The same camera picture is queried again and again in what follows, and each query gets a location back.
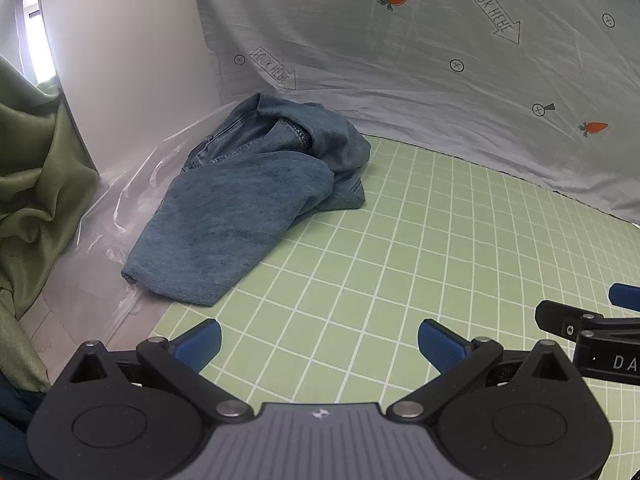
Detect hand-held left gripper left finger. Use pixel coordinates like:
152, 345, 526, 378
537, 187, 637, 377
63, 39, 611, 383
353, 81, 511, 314
62, 318, 252, 421

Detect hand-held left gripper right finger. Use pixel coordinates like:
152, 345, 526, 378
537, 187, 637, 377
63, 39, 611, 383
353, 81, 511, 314
387, 318, 583, 421

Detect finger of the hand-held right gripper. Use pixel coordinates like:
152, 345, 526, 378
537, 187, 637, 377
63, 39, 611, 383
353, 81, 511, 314
608, 283, 640, 309
534, 300, 640, 337

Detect blue denim jeans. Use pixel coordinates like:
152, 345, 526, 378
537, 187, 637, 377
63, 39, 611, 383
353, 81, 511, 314
121, 93, 372, 307

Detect green grid mat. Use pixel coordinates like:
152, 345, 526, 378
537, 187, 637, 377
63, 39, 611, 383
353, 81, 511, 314
150, 136, 640, 421

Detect clear plastic bag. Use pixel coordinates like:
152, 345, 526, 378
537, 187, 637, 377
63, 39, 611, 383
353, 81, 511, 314
20, 101, 241, 356

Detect dark teal cloth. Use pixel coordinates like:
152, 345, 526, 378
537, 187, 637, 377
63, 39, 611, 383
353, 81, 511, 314
0, 367, 51, 480

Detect green curtain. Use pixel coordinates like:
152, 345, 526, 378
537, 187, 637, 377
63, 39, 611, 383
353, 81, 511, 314
0, 55, 101, 393

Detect white carrot printed sheet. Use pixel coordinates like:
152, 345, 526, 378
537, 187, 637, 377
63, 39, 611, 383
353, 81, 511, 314
190, 0, 640, 223

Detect white foam board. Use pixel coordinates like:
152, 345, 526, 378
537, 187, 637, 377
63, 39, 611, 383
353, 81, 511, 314
22, 0, 223, 173

